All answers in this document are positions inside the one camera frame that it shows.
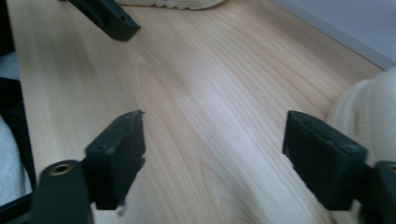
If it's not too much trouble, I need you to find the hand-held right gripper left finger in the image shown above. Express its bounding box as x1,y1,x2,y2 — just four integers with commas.
83,110,148,217

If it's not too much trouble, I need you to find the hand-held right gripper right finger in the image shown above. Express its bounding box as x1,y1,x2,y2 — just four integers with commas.
282,110,369,212

